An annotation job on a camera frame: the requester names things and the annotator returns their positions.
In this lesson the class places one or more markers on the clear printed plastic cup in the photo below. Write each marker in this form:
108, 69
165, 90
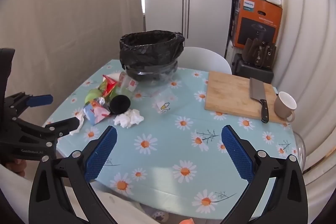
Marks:
126, 85

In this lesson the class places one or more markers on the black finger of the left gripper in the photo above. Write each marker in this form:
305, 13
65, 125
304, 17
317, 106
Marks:
62, 128

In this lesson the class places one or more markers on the black round lid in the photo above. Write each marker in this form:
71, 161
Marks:
119, 104

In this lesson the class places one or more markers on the beige ceramic mug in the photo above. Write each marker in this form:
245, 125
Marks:
284, 106

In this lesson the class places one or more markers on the beige curtain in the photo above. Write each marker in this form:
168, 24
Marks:
60, 43

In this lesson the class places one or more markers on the bamboo cutting board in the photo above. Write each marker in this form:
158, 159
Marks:
229, 94

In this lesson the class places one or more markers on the trash bin with black bag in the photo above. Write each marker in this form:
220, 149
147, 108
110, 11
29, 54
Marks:
151, 55

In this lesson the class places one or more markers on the daisy print blue tablecloth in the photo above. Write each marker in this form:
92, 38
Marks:
176, 161

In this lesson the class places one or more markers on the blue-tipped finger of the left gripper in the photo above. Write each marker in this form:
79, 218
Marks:
22, 100

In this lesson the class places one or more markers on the brown leather handbag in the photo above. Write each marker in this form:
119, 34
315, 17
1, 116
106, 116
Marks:
258, 53

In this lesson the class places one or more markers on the white chair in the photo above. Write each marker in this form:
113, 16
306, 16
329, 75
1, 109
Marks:
201, 59

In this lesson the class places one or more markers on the small white printed wrapper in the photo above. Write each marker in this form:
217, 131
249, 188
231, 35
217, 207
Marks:
163, 107

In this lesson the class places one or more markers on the steel cleaver black handle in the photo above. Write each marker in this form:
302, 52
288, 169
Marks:
257, 92

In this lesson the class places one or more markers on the right gripper black blue-padded right finger own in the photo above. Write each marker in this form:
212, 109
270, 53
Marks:
287, 202

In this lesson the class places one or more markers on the colourful snack wrapper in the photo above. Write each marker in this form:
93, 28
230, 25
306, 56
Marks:
95, 112

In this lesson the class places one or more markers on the person's left hand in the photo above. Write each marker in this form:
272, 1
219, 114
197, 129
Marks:
17, 166

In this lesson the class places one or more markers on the white tissue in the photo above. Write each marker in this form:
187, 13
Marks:
80, 116
129, 118

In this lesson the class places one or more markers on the right gripper black blue-padded left finger own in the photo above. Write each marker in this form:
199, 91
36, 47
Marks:
101, 153

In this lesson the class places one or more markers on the black storage box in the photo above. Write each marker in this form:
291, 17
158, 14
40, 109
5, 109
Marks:
243, 69

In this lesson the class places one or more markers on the green plastic container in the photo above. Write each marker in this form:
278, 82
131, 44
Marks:
92, 95

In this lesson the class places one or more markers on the red snack packet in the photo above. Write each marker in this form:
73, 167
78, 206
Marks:
107, 86

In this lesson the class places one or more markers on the orange Philips appliance box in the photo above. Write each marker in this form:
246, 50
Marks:
254, 19

